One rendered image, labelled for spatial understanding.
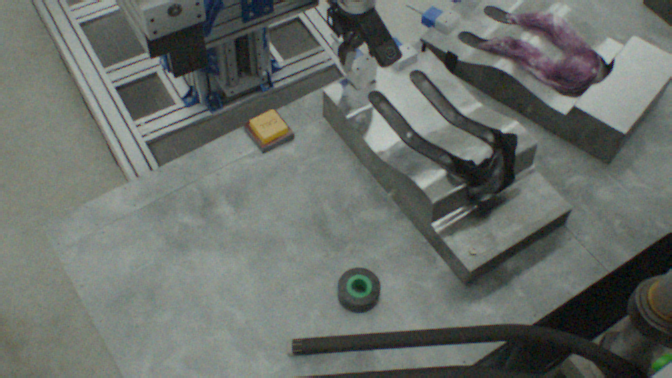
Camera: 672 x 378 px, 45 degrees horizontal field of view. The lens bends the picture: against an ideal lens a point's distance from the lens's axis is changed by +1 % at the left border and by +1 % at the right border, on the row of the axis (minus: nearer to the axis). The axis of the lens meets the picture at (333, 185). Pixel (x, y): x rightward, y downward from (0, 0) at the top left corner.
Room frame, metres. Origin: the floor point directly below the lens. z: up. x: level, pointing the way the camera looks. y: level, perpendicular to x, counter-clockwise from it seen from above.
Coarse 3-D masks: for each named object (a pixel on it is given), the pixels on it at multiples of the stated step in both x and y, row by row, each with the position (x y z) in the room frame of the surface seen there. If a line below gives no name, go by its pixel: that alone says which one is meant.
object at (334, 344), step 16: (336, 336) 0.58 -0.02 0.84; (352, 336) 0.57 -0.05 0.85; (368, 336) 0.57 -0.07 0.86; (384, 336) 0.57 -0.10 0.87; (400, 336) 0.57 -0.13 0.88; (416, 336) 0.57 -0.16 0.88; (432, 336) 0.56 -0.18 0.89; (448, 336) 0.56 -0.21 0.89; (464, 336) 0.56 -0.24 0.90; (480, 336) 0.56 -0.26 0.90; (496, 336) 0.56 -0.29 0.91; (288, 352) 0.55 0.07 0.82; (304, 352) 0.55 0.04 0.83; (320, 352) 0.55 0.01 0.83; (336, 352) 0.55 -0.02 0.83
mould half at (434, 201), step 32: (416, 64) 1.20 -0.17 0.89; (352, 96) 1.10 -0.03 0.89; (416, 96) 1.11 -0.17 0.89; (448, 96) 1.11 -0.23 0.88; (352, 128) 1.02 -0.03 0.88; (384, 128) 1.02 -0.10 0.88; (416, 128) 1.03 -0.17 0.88; (448, 128) 1.02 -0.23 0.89; (512, 128) 1.00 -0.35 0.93; (384, 160) 0.94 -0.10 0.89; (416, 160) 0.92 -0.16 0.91; (480, 160) 0.91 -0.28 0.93; (416, 192) 0.85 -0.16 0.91; (448, 192) 0.84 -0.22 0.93; (512, 192) 0.89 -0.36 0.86; (544, 192) 0.90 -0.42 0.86; (416, 224) 0.84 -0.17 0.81; (448, 224) 0.81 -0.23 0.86; (480, 224) 0.81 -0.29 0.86; (512, 224) 0.82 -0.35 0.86; (544, 224) 0.82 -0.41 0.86; (448, 256) 0.76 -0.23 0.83; (480, 256) 0.74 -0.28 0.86; (512, 256) 0.78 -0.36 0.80
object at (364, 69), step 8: (336, 40) 1.21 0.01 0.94; (360, 56) 1.16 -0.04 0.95; (368, 56) 1.15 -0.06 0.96; (360, 64) 1.13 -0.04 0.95; (368, 64) 1.13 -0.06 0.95; (376, 64) 1.13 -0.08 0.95; (352, 72) 1.12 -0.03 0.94; (360, 72) 1.11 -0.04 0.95; (368, 72) 1.12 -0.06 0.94; (352, 80) 1.13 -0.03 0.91; (360, 80) 1.11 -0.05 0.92; (368, 80) 1.13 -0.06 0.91
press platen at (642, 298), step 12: (660, 276) 0.62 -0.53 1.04; (636, 288) 0.61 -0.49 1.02; (648, 288) 0.60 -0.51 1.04; (636, 300) 0.58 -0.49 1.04; (648, 300) 0.57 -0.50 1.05; (636, 312) 0.56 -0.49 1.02; (648, 312) 0.56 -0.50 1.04; (660, 312) 0.55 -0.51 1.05; (636, 324) 0.55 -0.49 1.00; (648, 324) 0.54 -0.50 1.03; (660, 324) 0.54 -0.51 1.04; (648, 336) 0.53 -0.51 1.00; (660, 336) 0.53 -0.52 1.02
